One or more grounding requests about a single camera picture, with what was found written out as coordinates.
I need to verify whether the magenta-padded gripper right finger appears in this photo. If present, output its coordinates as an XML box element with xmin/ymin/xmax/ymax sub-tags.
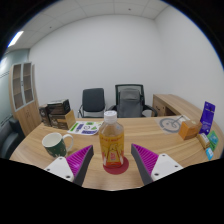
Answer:
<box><xmin>130</xmin><ymin>143</ymin><xmax>184</xmax><ymax>186</ymax></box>

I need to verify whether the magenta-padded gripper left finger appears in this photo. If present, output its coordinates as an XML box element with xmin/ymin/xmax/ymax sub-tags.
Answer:
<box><xmin>43</xmin><ymin>144</ymin><xmax>95</xmax><ymax>187</ymax></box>

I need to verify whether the orange drink bottle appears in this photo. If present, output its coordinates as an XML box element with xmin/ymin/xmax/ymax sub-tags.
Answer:
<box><xmin>98</xmin><ymin>110</ymin><xmax>126</xmax><ymax>169</ymax></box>

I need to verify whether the flat round red coaster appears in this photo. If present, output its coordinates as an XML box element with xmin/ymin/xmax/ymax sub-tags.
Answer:
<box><xmin>102</xmin><ymin>156</ymin><xmax>130</xmax><ymax>176</ymax></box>

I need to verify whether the green and white mug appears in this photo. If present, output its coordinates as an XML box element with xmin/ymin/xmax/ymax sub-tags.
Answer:
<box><xmin>41</xmin><ymin>132</ymin><xmax>75</xmax><ymax>159</ymax></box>

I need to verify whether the printed sticker leaflet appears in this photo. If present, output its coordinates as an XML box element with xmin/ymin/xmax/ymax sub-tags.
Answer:
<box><xmin>67</xmin><ymin>120</ymin><xmax>104</xmax><ymax>137</ymax></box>

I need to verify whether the tan cardboard box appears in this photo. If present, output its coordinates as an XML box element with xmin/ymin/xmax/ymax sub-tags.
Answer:
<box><xmin>49</xmin><ymin>109</ymin><xmax>77</xmax><ymax>131</ymax></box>

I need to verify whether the orange-brown cardboard box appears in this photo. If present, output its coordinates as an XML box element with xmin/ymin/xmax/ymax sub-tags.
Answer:
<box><xmin>178</xmin><ymin>119</ymin><xmax>204</xmax><ymax>141</ymax></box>

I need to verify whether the small dark upright box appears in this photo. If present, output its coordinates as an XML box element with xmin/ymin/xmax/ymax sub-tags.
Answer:
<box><xmin>38</xmin><ymin>104</ymin><xmax>51</xmax><ymax>127</ymax></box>

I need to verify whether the small tan box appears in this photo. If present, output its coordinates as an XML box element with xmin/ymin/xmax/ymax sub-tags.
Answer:
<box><xmin>196</xmin><ymin>132</ymin><xmax>211</xmax><ymax>150</ymax></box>

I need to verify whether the grey mesh office chair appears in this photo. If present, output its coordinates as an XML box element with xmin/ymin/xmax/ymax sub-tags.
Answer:
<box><xmin>107</xmin><ymin>83</ymin><xmax>158</xmax><ymax>119</ymax></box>

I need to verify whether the black office chair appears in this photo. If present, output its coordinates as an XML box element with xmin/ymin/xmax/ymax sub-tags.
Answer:
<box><xmin>77</xmin><ymin>87</ymin><xmax>107</xmax><ymax>119</ymax></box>

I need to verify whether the green flat box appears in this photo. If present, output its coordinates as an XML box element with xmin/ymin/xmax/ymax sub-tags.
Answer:
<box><xmin>207</xmin><ymin>130</ymin><xmax>220</xmax><ymax>151</ymax></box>

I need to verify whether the dark sofa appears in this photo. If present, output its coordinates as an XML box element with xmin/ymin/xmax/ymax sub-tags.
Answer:
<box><xmin>0</xmin><ymin>116</ymin><xmax>26</xmax><ymax>160</ymax></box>

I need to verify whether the purple standing pouch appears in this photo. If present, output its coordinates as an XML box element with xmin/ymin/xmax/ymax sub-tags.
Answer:
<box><xmin>199</xmin><ymin>101</ymin><xmax>217</xmax><ymax>135</ymax></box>

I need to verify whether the wooden shelf cabinet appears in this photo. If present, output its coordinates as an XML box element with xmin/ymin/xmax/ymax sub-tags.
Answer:
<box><xmin>8</xmin><ymin>62</ymin><xmax>43</xmax><ymax>136</ymax></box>

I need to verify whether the rectangular ceiling light panel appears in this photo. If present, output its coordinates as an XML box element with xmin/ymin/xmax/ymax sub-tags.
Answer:
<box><xmin>7</xmin><ymin>30</ymin><xmax>25</xmax><ymax>48</ymax></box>

